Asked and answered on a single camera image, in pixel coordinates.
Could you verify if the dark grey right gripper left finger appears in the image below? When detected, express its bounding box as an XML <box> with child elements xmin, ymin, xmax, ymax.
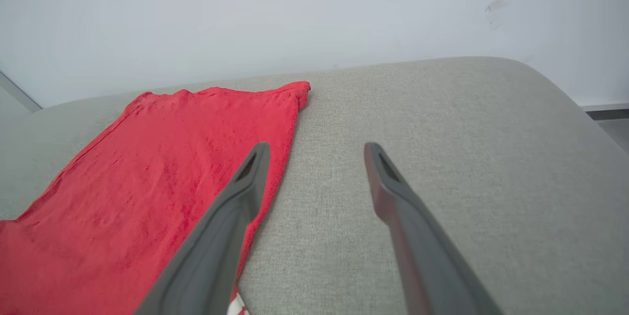
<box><xmin>134</xmin><ymin>142</ymin><xmax>272</xmax><ymax>315</ymax></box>

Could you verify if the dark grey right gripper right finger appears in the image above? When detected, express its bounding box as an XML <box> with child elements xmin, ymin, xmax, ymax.
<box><xmin>364</xmin><ymin>142</ymin><xmax>502</xmax><ymax>315</ymax></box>

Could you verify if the red white sports jersey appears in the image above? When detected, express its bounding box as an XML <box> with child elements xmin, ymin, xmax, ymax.
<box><xmin>0</xmin><ymin>81</ymin><xmax>312</xmax><ymax>315</ymax></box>

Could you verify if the grey fabric sofa cushion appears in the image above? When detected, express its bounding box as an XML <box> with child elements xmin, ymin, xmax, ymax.
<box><xmin>0</xmin><ymin>57</ymin><xmax>629</xmax><ymax>315</ymax></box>

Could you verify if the grey wall skirting strip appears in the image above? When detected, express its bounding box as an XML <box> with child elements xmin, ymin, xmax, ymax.
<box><xmin>0</xmin><ymin>71</ymin><xmax>43</xmax><ymax>111</ymax></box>

